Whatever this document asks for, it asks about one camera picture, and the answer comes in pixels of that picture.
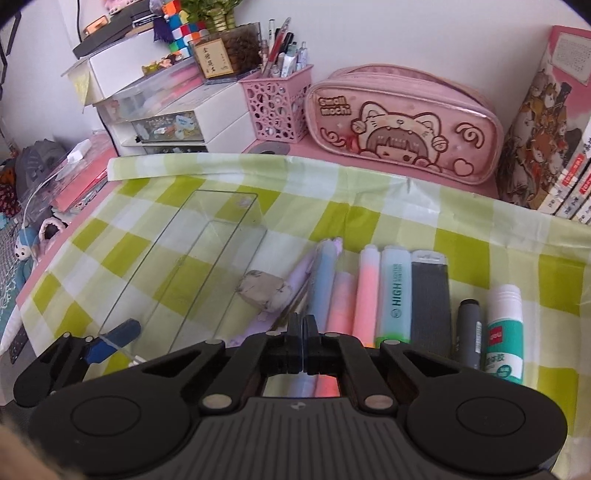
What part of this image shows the grey kneaded eraser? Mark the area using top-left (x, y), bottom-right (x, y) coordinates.
top-left (236, 270), bottom-right (293, 313)

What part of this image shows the pink orange tall highlighter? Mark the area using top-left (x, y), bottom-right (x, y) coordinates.
top-left (353, 244), bottom-right (381, 347)

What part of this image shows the black marker pen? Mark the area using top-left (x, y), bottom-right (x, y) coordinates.
top-left (456, 299), bottom-right (483, 370)

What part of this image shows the grey pencil lead case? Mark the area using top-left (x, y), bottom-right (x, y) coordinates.
top-left (411, 250), bottom-right (453, 358)

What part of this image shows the white desktop drawer unit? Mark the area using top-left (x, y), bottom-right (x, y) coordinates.
top-left (87, 38), bottom-right (257, 156)

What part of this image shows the green checked tablecloth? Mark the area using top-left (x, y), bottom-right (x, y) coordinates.
top-left (15, 153), bottom-right (590, 478)

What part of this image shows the green cap highlighter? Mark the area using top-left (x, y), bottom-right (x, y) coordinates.
top-left (375, 246), bottom-right (412, 345)

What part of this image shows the purple cartoon pen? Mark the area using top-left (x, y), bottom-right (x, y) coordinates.
top-left (226, 247), bottom-right (318, 347)

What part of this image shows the clear acrylic organizer box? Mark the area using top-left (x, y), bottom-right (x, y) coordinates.
top-left (98, 190), bottom-right (267, 363)

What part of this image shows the pink folder stack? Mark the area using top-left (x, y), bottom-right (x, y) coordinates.
top-left (50, 132), bottom-right (117, 212)

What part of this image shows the black flat box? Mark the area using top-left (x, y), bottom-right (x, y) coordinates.
top-left (73, 0), bottom-right (155, 59)

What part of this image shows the wooden framed calligraphy sign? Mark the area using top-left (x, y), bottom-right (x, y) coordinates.
top-left (192, 38), bottom-right (235, 79)

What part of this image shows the pink perforated pen holder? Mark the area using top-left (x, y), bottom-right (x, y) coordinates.
top-left (239, 65), bottom-right (312, 143)

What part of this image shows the pink cat pencil case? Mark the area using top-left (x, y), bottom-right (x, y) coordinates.
top-left (304, 64), bottom-right (503, 185)

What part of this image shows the boxed book set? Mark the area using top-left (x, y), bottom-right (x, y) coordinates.
top-left (496, 26), bottom-right (590, 223)

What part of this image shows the pink orange short highlighter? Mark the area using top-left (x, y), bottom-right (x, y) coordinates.
top-left (315, 271), bottom-right (356, 398)

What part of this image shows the colourful rubik cube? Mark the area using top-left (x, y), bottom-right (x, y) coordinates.
top-left (161, 1), bottom-right (208, 58)

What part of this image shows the lucky bamboo plant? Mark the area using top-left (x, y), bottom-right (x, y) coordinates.
top-left (180, 0), bottom-right (242, 32)

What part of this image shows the blue pastel highlighter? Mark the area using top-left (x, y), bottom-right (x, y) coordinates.
top-left (290, 239), bottom-right (339, 398)

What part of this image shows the white green glue stick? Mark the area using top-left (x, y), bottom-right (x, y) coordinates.
top-left (484, 284), bottom-right (524, 384)

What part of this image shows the clear plastic storage drawer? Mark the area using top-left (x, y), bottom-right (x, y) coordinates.
top-left (95, 58), bottom-right (204, 123)

